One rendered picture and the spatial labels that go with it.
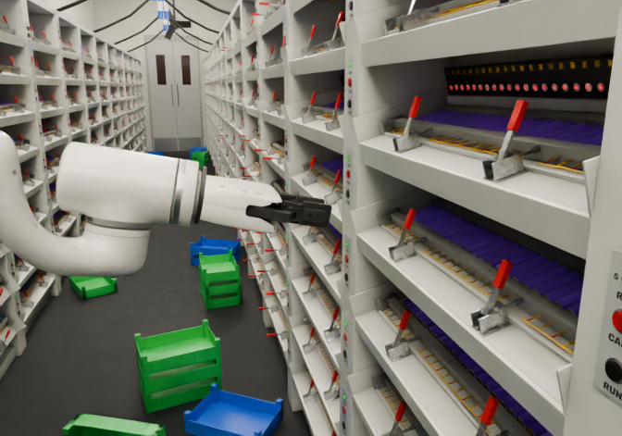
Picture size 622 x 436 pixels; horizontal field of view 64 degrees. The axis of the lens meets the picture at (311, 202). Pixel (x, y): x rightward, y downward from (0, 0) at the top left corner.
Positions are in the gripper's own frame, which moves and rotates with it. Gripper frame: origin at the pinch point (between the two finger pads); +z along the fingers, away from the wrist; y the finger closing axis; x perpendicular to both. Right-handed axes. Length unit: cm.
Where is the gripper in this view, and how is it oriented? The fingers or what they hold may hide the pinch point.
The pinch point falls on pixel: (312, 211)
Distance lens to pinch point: 67.9
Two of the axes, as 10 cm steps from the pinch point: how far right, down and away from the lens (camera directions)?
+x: 1.9, -9.6, -1.8
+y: 2.3, 2.3, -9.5
